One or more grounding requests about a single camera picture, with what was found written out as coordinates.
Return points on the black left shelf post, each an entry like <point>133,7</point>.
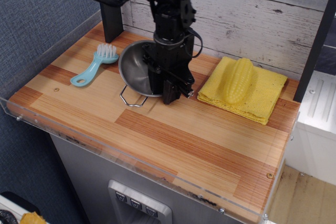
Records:
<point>112,21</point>

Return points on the yellow black object bottom left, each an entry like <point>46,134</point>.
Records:
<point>32,218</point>

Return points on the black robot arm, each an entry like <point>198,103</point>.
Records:
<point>173,20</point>

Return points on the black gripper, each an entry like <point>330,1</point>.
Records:
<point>168,70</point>

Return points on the white toy sink counter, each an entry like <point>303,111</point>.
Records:
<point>311,148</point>

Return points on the light blue scrub brush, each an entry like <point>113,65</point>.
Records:
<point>105,54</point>

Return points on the clear acrylic table guard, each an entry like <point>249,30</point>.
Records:
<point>224,161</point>

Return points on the metal bowl with wire handles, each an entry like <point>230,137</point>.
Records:
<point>134,71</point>

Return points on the grey toy fridge cabinet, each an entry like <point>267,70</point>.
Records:
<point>90,174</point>

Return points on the yellow folded cloth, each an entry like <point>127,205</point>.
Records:
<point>261,97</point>

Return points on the silver dispenser button panel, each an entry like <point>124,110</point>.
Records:
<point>131,206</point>

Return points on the yellow plastic corn cob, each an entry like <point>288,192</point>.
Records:
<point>238,80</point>

